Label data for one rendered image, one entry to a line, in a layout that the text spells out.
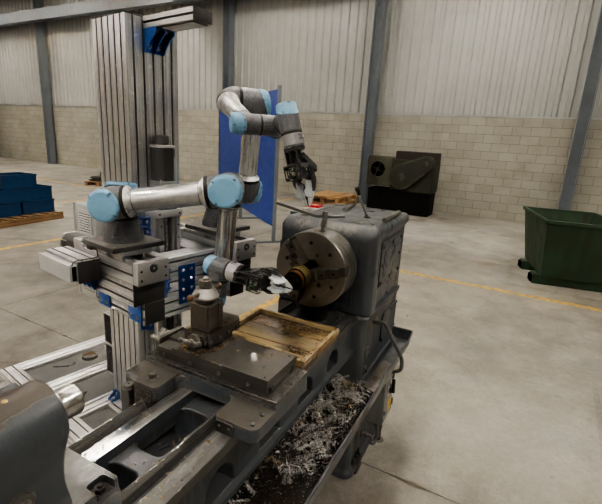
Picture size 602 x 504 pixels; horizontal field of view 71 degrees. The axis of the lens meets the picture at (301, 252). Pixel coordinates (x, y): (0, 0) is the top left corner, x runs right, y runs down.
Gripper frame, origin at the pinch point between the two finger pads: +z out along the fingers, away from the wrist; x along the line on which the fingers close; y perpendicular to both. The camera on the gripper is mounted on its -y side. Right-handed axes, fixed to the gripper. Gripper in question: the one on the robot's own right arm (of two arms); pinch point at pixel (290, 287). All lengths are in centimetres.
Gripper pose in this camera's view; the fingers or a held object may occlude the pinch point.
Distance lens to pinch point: 149.0
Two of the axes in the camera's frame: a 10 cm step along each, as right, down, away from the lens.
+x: 1.6, -9.6, -2.3
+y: -4.5, 1.3, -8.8
